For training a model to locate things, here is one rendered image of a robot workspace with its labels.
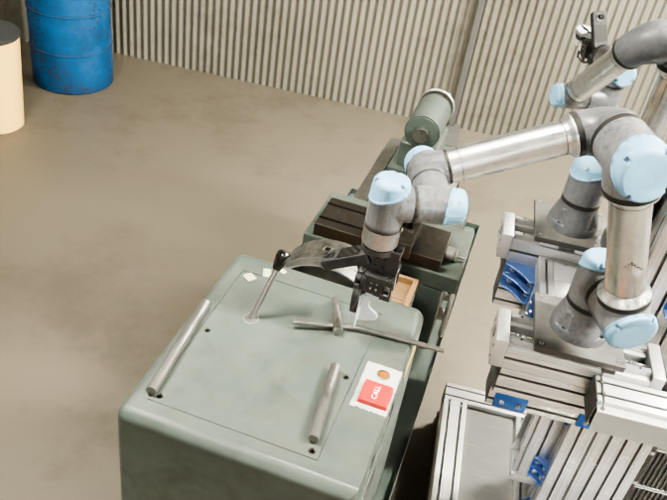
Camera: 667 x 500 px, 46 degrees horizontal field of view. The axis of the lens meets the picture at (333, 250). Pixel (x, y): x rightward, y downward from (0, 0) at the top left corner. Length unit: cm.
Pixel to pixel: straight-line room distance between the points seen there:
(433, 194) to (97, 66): 407
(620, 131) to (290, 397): 82
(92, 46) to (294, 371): 395
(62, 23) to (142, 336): 239
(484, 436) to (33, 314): 198
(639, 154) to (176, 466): 105
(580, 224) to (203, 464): 137
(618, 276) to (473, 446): 138
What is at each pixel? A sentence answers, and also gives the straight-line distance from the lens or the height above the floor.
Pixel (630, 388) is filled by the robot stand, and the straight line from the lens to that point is 211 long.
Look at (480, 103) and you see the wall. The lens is 548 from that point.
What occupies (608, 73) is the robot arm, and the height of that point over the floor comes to 162.
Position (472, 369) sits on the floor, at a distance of 359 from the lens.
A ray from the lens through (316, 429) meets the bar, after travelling 148.
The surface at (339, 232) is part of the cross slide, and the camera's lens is 252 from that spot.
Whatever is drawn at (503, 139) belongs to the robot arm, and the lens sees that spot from 165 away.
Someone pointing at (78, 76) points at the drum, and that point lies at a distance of 537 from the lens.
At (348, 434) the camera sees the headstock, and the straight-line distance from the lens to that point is 152.
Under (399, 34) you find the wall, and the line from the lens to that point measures 536.
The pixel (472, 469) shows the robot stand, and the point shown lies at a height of 21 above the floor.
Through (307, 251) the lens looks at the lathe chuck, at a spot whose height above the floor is 122.
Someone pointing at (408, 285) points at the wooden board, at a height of 88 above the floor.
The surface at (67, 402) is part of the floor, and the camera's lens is 326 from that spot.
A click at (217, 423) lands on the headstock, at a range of 151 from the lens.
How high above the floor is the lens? 240
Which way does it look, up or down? 36 degrees down
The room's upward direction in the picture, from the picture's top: 10 degrees clockwise
